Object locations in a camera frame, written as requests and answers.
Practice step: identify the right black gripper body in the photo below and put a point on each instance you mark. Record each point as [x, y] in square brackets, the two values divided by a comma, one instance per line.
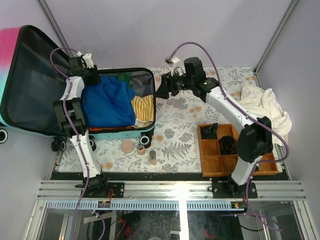
[178, 83]

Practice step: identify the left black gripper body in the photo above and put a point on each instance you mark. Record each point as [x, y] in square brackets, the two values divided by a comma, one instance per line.
[89, 75]

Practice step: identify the yellow white striped towel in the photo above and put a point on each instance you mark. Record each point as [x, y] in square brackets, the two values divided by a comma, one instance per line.
[144, 111]

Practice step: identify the blue garment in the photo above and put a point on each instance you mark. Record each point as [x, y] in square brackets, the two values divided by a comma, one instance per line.
[109, 103]

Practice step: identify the dark green garment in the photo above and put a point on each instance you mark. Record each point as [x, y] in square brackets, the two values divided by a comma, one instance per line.
[126, 78]

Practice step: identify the pink teal suitcase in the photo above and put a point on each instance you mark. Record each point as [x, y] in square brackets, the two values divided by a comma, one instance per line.
[29, 86]

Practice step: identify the small bottle black cap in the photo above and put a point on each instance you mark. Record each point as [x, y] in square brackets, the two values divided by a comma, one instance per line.
[141, 149]

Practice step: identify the small bottle grey cap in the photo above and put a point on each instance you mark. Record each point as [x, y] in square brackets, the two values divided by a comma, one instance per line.
[153, 157]

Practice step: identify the round peach compact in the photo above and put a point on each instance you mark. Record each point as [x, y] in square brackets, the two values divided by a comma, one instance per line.
[127, 146]

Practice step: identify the orange garment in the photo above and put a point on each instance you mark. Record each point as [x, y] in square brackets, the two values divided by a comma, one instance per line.
[105, 129]

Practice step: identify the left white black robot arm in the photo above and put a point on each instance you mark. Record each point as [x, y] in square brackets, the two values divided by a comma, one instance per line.
[72, 119]

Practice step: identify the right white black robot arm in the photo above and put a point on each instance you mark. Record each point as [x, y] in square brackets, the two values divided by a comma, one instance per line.
[254, 139]

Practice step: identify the rolled black belt top-left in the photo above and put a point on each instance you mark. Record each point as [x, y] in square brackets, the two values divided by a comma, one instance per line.
[209, 132]

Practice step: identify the rolled black belt centre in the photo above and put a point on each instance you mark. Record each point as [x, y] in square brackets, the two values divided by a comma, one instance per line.
[227, 145]

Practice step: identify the white crumpled garment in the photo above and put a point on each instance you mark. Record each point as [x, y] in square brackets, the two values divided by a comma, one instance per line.
[262, 103]

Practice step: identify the wooden compartment tray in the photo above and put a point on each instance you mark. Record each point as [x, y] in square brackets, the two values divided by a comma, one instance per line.
[213, 162]

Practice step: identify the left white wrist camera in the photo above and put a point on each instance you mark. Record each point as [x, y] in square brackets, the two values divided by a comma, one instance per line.
[86, 60]

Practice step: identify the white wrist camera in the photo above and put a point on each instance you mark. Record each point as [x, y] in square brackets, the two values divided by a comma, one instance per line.
[86, 60]
[173, 62]

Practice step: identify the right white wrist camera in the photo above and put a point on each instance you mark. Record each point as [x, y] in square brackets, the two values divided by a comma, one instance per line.
[173, 62]

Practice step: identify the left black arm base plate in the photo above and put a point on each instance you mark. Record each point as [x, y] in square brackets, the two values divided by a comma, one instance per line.
[112, 190]

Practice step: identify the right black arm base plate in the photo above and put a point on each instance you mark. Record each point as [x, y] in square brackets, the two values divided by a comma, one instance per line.
[230, 190]

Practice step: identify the aluminium rail frame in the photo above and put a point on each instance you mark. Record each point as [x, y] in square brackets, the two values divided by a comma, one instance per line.
[166, 195]

